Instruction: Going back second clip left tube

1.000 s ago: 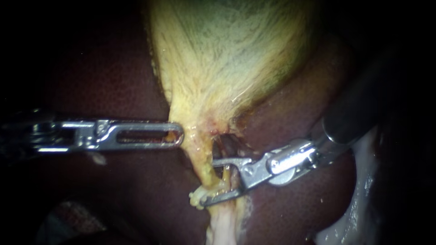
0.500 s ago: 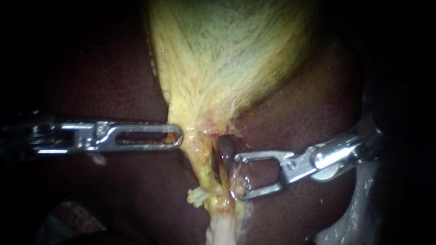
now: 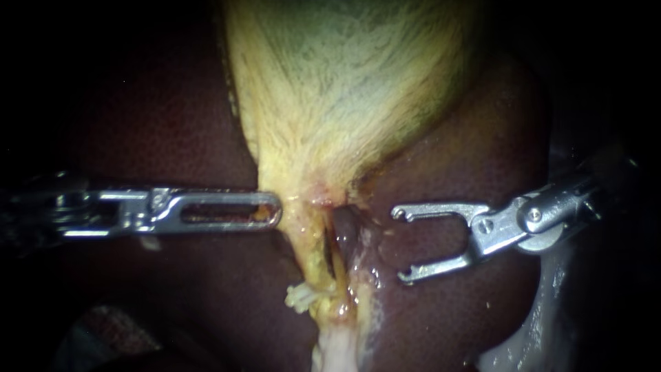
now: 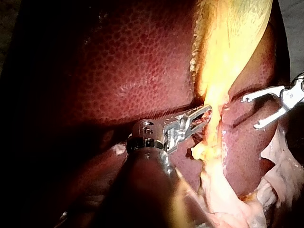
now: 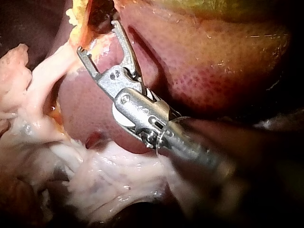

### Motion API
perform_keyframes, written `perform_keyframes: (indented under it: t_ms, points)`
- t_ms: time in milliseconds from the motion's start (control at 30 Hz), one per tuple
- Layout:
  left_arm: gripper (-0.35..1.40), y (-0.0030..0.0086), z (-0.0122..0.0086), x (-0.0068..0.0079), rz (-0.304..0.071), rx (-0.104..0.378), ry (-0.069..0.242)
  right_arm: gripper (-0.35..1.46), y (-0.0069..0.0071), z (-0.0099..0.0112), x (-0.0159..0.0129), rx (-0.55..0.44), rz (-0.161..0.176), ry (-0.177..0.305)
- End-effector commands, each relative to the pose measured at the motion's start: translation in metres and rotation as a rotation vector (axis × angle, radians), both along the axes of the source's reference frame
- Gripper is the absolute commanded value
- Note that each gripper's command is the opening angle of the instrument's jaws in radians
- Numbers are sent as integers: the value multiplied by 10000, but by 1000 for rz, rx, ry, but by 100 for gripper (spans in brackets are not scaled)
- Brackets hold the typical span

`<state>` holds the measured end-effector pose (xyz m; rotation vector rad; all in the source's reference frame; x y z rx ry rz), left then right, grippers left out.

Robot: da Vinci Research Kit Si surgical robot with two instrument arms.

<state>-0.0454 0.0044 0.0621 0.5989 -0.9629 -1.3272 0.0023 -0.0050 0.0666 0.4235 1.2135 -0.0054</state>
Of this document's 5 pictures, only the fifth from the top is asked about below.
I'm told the right arm instrument jaw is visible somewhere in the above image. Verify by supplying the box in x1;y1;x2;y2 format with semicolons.
76;46;106;86
111;20;143;78

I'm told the right arm instrument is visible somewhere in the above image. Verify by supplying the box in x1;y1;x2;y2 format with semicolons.
101;66;223;172

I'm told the pale fatty tissue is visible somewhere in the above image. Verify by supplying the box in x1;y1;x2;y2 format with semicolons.
0;44;190;226

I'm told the dark red liver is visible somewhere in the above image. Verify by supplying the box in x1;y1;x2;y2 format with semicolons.
0;0;304;228

